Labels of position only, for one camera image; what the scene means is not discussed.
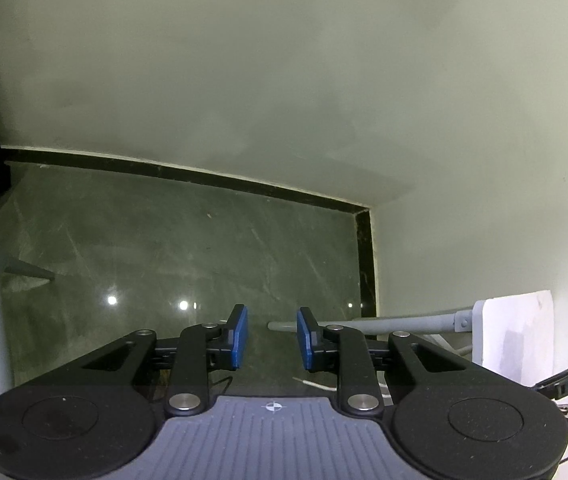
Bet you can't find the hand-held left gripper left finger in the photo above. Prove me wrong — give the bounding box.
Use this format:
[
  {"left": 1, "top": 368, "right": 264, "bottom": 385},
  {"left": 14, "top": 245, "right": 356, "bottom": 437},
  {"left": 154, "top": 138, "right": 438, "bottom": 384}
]
[{"left": 38, "top": 304, "right": 249, "bottom": 415}]

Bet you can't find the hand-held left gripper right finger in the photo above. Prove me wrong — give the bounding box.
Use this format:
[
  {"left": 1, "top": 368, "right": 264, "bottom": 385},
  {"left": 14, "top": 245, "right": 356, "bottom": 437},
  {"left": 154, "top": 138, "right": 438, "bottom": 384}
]
[{"left": 297, "top": 306, "right": 510, "bottom": 416}]

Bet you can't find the white table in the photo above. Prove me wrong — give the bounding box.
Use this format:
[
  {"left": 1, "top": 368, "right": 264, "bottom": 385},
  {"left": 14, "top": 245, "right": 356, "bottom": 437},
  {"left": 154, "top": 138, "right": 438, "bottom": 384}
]
[{"left": 471, "top": 289, "right": 556, "bottom": 383}]

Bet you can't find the grey table leg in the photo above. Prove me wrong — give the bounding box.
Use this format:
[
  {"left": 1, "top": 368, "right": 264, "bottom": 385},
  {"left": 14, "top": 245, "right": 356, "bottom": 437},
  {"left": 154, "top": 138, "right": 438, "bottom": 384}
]
[{"left": 268, "top": 310, "right": 485, "bottom": 335}]

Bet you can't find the black baseboard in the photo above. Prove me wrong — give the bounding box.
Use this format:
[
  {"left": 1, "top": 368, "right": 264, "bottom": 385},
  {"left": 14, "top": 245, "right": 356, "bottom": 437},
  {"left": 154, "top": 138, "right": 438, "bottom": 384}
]
[{"left": 1, "top": 146, "right": 379, "bottom": 318}]

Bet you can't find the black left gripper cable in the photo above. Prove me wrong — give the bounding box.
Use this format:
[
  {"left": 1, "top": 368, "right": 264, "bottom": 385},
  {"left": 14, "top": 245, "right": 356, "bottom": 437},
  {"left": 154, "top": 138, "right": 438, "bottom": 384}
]
[{"left": 206, "top": 374, "right": 237, "bottom": 397}]

